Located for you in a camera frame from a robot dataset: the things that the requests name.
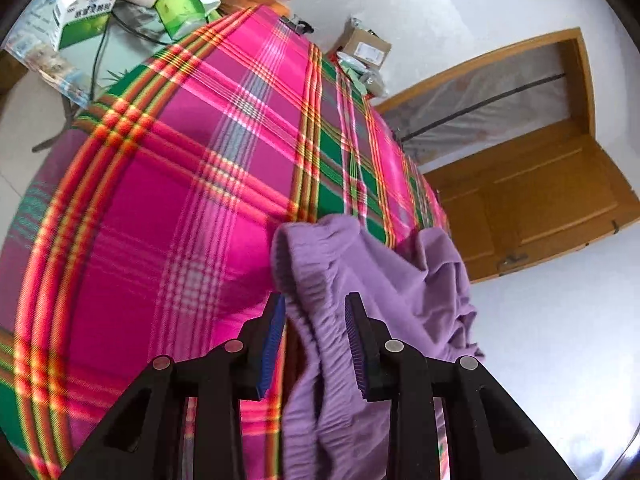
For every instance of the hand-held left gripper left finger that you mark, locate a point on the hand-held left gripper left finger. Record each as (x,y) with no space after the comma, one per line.
(270,350)

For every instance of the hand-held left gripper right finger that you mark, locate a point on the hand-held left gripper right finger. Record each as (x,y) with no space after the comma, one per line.
(357,350)

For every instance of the purple fleece pants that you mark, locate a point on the purple fleece pants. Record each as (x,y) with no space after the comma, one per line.
(340,435)

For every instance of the pink green plaid blanket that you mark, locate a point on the pink green plaid blanket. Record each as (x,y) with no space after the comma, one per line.
(175,185)

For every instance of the wooden door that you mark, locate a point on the wooden door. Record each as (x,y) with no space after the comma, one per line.
(540,200)

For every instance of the grey plastic packet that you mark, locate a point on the grey plastic packet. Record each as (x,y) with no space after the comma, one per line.
(374,82)

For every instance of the translucent door curtain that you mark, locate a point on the translucent door curtain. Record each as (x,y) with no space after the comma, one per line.
(480,100)

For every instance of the green plastic packet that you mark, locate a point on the green plastic packet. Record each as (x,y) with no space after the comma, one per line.
(350,65)

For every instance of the brown cardboard box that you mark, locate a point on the brown cardboard box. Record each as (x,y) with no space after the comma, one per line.
(365,47)

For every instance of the printed top folding table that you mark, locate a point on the printed top folding table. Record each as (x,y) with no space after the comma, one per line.
(120,60)

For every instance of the green tissue carton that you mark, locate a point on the green tissue carton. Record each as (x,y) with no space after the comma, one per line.
(185,10)

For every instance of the green white carton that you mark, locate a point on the green white carton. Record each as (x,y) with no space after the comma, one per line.
(85,17)

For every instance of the wooden door frame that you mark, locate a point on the wooden door frame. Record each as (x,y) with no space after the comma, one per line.
(587,85)

